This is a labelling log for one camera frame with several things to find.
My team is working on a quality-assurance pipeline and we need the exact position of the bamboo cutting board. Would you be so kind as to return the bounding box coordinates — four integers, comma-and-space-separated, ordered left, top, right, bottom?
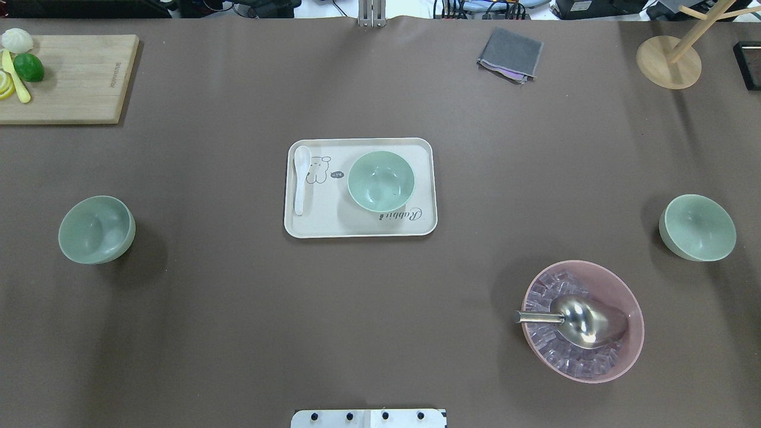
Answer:
1, 34, 139, 125

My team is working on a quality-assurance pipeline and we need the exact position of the green bowl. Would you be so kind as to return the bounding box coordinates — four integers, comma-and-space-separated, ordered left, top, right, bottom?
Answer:
347, 151, 416, 212
58, 196, 136, 265
658, 193, 737, 261

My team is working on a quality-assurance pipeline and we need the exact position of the black glass holder tray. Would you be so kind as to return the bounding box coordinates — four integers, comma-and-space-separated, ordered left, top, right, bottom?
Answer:
733, 41, 760, 90

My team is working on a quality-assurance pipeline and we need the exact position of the green bowl on tray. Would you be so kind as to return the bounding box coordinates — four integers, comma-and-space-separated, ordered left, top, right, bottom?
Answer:
347, 151, 416, 212

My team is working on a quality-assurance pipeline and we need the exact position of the wooden cup rack stand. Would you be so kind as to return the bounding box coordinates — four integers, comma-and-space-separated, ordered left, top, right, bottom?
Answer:
636, 1, 760, 90

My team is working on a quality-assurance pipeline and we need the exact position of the pink bowl with ice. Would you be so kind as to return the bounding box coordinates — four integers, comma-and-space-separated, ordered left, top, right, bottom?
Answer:
521, 260, 644, 384

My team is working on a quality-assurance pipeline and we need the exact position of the yellow plastic knife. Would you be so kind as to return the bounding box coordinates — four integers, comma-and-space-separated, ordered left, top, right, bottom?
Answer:
2, 49, 31, 103

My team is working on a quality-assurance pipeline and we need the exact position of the green lime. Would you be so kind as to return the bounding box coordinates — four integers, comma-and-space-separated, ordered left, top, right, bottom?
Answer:
12, 52, 45, 82

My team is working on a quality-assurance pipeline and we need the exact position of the cream rabbit serving tray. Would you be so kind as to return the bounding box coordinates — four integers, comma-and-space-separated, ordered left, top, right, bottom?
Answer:
284, 137, 438, 238

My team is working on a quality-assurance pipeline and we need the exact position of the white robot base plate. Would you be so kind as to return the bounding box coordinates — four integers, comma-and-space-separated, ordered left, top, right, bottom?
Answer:
290, 408, 448, 427

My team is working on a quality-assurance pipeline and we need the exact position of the grey folded cloth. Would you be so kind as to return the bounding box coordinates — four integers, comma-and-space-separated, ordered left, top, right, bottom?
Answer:
476, 28, 544, 84

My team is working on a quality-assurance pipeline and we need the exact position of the white garlic bulb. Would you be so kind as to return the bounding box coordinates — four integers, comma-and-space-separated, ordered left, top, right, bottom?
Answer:
2, 28, 34, 54

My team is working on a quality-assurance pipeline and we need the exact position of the white ceramic spoon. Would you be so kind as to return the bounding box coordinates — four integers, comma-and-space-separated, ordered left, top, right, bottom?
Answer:
294, 144, 312, 216

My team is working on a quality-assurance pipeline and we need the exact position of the lemon slice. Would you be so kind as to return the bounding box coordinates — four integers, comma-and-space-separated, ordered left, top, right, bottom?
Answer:
0, 70, 15, 100

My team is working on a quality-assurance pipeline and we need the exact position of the metal ice scoop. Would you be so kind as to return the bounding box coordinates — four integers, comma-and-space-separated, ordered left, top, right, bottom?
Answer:
513, 294, 628, 350

